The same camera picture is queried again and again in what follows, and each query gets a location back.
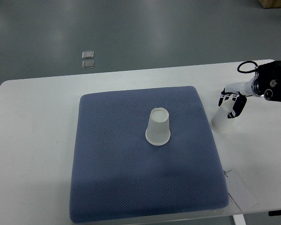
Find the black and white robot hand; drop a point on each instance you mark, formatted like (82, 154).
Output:
(238, 93)

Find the white paper cup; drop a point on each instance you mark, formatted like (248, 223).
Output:
(220, 121)
(158, 129)

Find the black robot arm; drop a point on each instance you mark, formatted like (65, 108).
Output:
(268, 83)

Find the wooden furniture corner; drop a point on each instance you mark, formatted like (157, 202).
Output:
(267, 4)

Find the white paper tag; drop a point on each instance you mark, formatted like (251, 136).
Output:
(239, 192)

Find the black table control panel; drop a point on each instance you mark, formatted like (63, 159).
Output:
(274, 213)

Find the white table leg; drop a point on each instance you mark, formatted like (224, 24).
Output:
(239, 219)

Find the blue textured cushion mat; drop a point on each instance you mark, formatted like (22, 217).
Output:
(118, 174)

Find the upper metal floor plate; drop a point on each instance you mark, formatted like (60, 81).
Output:
(88, 54)

